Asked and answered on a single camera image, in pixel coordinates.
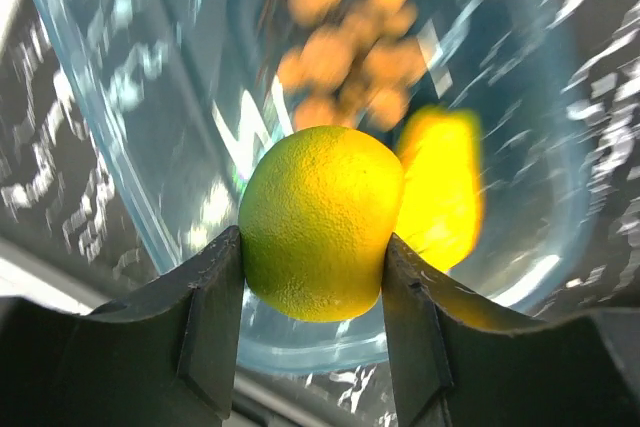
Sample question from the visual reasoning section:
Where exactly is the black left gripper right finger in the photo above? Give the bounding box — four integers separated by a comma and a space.
382, 237, 639, 426

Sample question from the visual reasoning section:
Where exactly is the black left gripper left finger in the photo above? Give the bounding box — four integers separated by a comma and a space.
1, 227, 244, 426

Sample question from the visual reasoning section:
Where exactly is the fake green yellow lime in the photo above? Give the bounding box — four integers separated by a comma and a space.
238, 126, 404, 323

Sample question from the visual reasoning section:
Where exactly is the fake brown longan cluster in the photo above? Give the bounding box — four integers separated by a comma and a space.
276, 0, 430, 132

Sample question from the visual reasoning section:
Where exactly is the blue transparent plastic container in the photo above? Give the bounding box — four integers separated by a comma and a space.
12, 0, 601, 376

